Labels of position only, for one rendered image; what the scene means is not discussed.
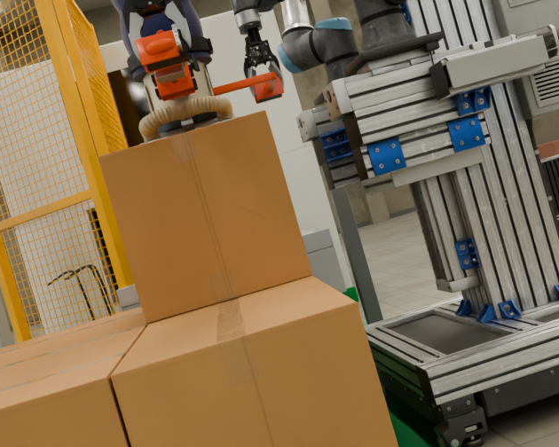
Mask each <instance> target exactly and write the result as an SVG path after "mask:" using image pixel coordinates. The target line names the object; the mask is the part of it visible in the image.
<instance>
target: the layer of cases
mask: <svg viewBox="0 0 559 447"><path fill-rule="evenodd" d="M0 447H398V441H397V438H396V435H395V432H394V428H393V426H392V422H391V419H390V414H389V410H388V407H387V404H386V401H385V398H384V394H383V392H382V386H381V383H380V380H379V376H378V373H377V370H376V367H375V363H374V358H373V355H372V352H371V349H370V346H369V342H368V339H367V336H366V330H365V328H364V324H363V321H362V317H361V315H360V311H359V308H358V304H357V302H355V301H354V300H352V299H351V298H350V297H348V296H346V295H345V294H342V293H341V292H339V291H337V290H336V289H334V288H332V287H331V286H329V285H327V284H326V283H324V282H322V281H321V280H319V279H317V278H315V277H313V276H312V275H311V276H309V277H307V278H301V279H298V280H295V281H292V282H288V283H286V284H282V285H279V286H274V287H271V288H267V289H264V290H262V291H258V292H255V293H252V294H247V295H243V296H241V297H237V298H234V299H231V300H228V301H225V302H220V303H216V304H213V305H210V306H207V307H204V308H200V309H197V310H192V311H189V312H186V313H183V314H180V315H176V316H174V317H170V318H165V319H162V320H159V321H155V322H153V323H150V324H147V323H146V320H145V317H144V314H143V311H142V308H141V307H138V308H135V309H132V310H126V311H124V312H121V313H117V314H114V315H112V316H108V317H105V318H100V319H97V320H93V321H91V322H87V323H84V324H81V325H76V326H73V327H69V328H67V329H63V330H60V331H57V332H54V333H48V334H46V335H43V336H39V337H36V338H34V339H30V340H27V341H22V342H19V343H15V344H12V345H9V346H6V347H3V348H0Z"/></svg>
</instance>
